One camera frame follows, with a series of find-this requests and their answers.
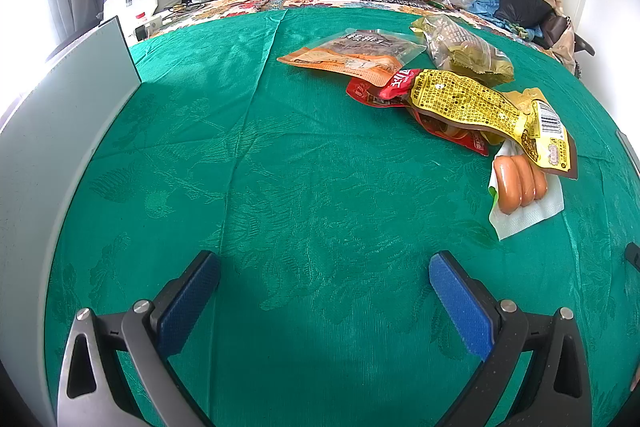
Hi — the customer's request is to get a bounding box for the small yellow snack packet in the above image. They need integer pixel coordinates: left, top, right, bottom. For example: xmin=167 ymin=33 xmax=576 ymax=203
xmin=500 ymin=87 xmax=551 ymax=115

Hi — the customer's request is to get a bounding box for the green patterned cloth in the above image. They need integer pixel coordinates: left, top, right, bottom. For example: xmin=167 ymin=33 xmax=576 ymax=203
xmin=44 ymin=7 xmax=640 ymax=427

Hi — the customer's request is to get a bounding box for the clear sausage packet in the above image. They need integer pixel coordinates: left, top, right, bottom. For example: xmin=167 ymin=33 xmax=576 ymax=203
xmin=487 ymin=139 xmax=566 ymax=242

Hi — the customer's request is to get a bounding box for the red snack packet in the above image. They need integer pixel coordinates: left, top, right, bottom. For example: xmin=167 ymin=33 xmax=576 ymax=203
xmin=346 ymin=68 xmax=490 ymax=156

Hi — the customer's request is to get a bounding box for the black bag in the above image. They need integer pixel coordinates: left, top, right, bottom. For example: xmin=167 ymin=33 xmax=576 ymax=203
xmin=492 ymin=0 xmax=556 ymax=28

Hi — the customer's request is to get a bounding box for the white cardboard box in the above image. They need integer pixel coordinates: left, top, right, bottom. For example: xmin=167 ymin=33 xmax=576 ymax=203
xmin=0 ymin=16 xmax=142 ymax=427

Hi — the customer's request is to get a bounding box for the olive green snack packet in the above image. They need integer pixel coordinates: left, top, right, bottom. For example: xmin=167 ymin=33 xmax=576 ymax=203
xmin=410 ymin=14 xmax=516 ymax=85

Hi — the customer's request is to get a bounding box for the long yellow snack packet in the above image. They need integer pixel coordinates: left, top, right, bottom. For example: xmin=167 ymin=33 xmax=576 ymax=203
xmin=406 ymin=69 xmax=579 ymax=180

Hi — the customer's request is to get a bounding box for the white plastic bag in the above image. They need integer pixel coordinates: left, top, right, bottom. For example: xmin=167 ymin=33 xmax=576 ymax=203
xmin=107 ymin=0 xmax=158 ymax=22

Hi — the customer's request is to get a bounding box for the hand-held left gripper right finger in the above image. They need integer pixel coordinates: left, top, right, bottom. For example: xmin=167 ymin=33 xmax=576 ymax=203
xmin=428 ymin=251 xmax=593 ymax=427

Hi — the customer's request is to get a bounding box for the brown chair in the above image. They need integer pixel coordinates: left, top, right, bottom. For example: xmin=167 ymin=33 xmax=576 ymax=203
xmin=542 ymin=14 xmax=597 ymax=58

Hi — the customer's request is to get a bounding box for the floral bedsheet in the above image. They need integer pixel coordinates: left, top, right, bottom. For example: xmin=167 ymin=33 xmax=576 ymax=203
xmin=125 ymin=0 xmax=576 ymax=72

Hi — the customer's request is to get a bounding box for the orange jerky snack packet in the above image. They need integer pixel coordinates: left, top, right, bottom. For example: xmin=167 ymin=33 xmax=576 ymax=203
xmin=276 ymin=28 xmax=427 ymax=86

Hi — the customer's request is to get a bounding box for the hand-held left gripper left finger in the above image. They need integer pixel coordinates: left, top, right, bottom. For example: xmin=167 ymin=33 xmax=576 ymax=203
xmin=56 ymin=249 xmax=222 ymax=427

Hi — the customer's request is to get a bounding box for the blue cloth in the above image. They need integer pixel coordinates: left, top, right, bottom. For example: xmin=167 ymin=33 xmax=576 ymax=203
xmin=467 ymin=0 xmax=543 ymax=40

